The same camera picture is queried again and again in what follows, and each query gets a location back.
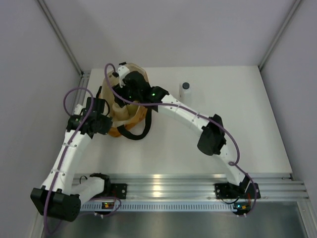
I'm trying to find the white bottle dark cap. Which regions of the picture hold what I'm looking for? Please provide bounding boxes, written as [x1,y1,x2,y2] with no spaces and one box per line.
[179,82,192,104]

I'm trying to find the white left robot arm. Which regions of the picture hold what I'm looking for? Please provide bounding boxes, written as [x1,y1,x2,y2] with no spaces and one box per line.
[30,97,112,222]

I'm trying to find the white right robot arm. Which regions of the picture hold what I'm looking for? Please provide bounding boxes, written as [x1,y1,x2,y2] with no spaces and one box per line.
[110,70,260,199]

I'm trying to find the beige round jar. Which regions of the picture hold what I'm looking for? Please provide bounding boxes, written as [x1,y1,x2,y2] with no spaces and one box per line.
[112,103,130,120]

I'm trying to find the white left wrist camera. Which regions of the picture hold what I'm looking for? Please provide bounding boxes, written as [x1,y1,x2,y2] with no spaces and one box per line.
[73,104,84,115]

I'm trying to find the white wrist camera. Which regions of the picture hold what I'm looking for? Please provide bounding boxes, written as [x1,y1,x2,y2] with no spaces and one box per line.
[73,104,84,115]
[117,65,130,88]

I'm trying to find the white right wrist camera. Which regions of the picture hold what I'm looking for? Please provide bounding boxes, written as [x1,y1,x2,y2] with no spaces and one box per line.
[117,65,130,88]

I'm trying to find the black bag strap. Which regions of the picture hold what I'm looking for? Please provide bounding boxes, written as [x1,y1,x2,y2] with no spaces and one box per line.
[116,109,154,141]

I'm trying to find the left aluminium frame post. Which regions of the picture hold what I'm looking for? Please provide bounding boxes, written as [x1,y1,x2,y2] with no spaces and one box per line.
[35,0,89,78]

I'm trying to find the aluminium frame post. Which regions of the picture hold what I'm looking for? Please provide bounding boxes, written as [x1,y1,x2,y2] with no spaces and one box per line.
[258,0,303,72]
[35,0,89,78]

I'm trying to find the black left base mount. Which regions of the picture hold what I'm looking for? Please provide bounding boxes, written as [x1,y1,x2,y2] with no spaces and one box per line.
[109,183,128,199]

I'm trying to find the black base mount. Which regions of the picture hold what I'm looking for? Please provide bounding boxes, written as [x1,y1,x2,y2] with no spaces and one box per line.
[109,183,128,199]
[214,183,261,199]

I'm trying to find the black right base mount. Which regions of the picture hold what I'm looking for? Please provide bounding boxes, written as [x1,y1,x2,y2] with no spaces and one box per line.
[214,183,261,199]

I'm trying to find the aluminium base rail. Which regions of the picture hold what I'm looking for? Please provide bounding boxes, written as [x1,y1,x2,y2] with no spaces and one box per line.
[80,175,309,214]

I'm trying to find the right aluminium frame post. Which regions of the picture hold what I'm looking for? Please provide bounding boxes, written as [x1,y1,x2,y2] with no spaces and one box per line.
[258,0,303,72]

